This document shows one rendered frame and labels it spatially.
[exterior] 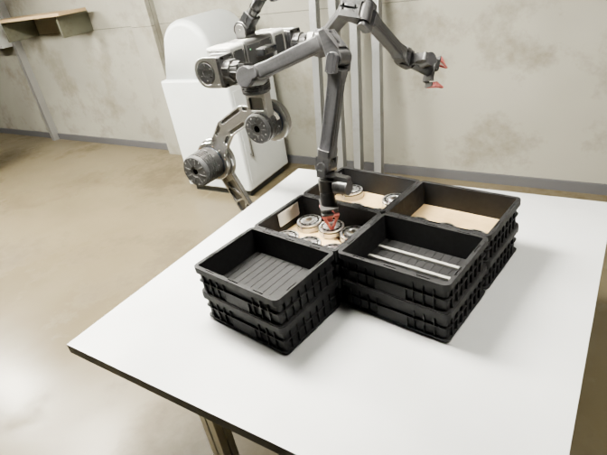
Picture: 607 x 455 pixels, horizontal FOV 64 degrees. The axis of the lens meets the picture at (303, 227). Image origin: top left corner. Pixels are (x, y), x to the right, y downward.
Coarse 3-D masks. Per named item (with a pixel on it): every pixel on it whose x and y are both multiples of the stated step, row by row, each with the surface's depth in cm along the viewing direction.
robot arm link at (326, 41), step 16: (320, 32) 161; (336, 32) 165; (304, 48) 167; (320, 48) 163; (336, 48) 159; (256, 64) 179; (272, 64) 176; (288, 64) 173; (240, 80) 183; (256, 80) 183
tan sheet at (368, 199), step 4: (364, 192) 220; (368, 192) 219; (336, 196) 221; (340, 196) 220; (364, 196) 217; (368, 196) 216; (372, 196) 216; (376, 196) 215; (380, 196) 215; (344, 200) 216; (356, 200) 214; (360, 200) 214; (364, 200) 213; (368, 200) 213; (372, 200) 212; (376, 200) 212; (380, 200) 211; (364, 204) 210; (368, 204) 210; (372, 204) 209; (376, 204) 209; (380, 204) 208
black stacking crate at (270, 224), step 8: (296, 200) 202; (304, 200) 204; (312, 200) 201; (304, 208) 206; (312, 208) 204; (344, 208) 191; (320, 216) 203; (344, 216) 193; (352, 216) 190; (360, 216) 188; (368, 216) 185; (264, 224) 190; (272, 224) 194; (288, 224) 201; (344, 224) 196; (352, 224) 193; (360, 224) 190; (336, 256) 166; (336, 264) 167; (336, 272) 169
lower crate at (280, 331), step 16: (208, 304) 176; (224, 304) 166; (320, 304) 165; (336, 304) 173; (224, 320) 174; (240, 320) 166; (256, 320) 157; (304, 320) 158; (320, 320) 165; (256, 336) 163; (272, 336) 156; (288, 336) 155; (304, 336) 161; (288, 352) 156
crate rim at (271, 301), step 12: (252, 228) 185; (288, 240) 174; (216, 252) 174; (324, 252) 164; (324, 264) 159; (216, 276) 160; (312, 276) 155; (240, 288) 154; (252, 288) 152; (288, 288) 149; (300, 288) 152; (264, 300) 148; (276, 300) 145
